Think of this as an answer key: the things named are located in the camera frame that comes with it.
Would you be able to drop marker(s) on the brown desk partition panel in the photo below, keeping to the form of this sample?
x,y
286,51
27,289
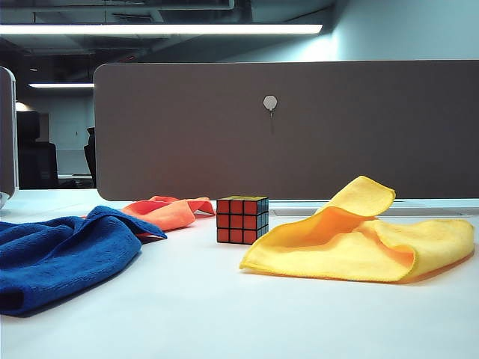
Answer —
x,y
187,131

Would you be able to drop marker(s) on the yellow microfiber rag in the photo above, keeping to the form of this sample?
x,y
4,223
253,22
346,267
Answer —
x,y
337,247

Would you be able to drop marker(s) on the orange microfiber rag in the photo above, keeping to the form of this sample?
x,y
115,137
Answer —
x,y
168,215

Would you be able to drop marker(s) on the white curved object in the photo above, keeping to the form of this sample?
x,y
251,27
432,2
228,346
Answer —
x,y
2,200

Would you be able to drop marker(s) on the long ceiling light strip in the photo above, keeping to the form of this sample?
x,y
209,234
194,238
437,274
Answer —
x,y
149,29

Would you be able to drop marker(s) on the dark chair backrest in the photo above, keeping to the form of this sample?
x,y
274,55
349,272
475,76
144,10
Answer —
x,y
90,157

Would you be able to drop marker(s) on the short ceiling light strip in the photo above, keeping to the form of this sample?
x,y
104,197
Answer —
x,y
60,85

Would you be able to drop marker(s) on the black office chair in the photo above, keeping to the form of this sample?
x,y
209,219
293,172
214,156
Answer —
x,y
37,164

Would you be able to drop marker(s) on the Rubik's cube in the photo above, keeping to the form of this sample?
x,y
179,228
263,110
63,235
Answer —
x,y
235,224

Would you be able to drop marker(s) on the blue microfiber rag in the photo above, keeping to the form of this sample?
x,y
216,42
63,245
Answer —
x,y
67,258

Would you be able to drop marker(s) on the white round adhesive hook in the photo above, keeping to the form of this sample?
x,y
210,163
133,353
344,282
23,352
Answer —
x,y
269,101

